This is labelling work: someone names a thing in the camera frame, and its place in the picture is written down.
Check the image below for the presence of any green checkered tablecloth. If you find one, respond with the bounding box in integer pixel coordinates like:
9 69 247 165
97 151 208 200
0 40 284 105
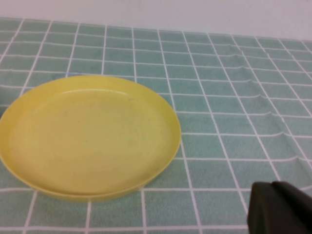
0 17 312 234

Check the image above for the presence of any yellow round plate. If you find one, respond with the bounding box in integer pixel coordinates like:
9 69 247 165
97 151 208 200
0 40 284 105
0 75 182 202

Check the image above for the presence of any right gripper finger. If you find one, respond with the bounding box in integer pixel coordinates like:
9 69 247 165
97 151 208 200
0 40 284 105
246 181 312 234

